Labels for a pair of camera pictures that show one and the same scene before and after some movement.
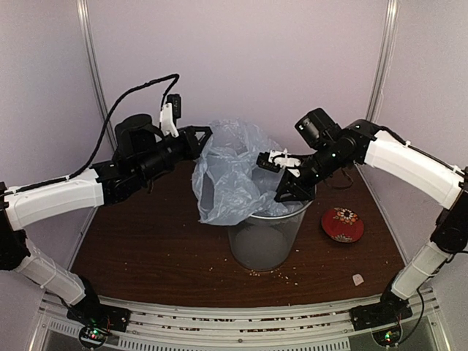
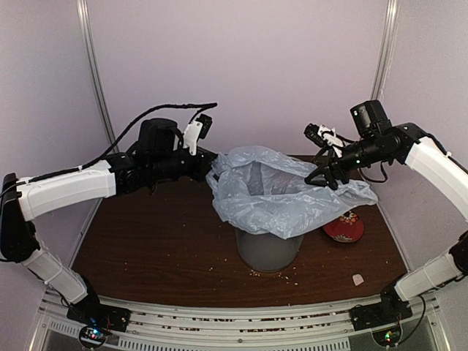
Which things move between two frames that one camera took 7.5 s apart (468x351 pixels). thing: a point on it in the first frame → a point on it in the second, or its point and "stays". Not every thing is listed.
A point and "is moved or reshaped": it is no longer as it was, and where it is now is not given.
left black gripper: [194, 148] → [204, 164]
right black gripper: [287, 183] → [327, 167]
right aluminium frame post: [383, 61] stays
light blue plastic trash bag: [229, 184] is moved or reshaped
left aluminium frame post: [85, 10] stays
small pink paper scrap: [357, 279] stays
